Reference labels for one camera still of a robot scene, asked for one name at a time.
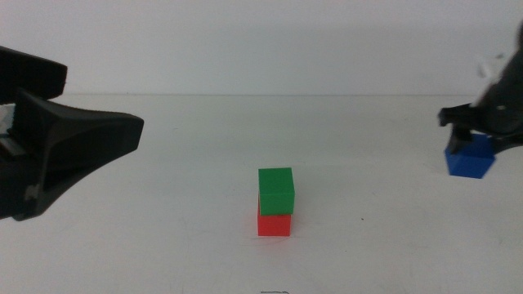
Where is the blue cube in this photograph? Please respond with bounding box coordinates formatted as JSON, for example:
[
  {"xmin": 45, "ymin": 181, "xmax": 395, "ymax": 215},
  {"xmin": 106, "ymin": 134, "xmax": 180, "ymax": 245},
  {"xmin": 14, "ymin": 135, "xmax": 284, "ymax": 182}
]
[{"xmin": 444, "ymin": 132, "xmax": 497, "ymax": 180}]

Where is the green cube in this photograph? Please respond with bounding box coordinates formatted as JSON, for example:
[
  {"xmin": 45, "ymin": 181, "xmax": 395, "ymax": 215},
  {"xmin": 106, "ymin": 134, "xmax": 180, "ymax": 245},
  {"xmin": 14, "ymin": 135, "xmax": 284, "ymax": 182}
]
[{"xmin": 257, "ymin": 167, "xmax": 296, "ymax": 216}]

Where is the red cube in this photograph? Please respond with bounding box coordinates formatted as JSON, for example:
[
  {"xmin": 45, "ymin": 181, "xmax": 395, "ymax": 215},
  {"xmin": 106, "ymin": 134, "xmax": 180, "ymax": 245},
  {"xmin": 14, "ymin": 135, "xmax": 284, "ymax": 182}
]
[{"xmin": 256, "ymin": 199, "xmax": 293, "ymax": 238}]

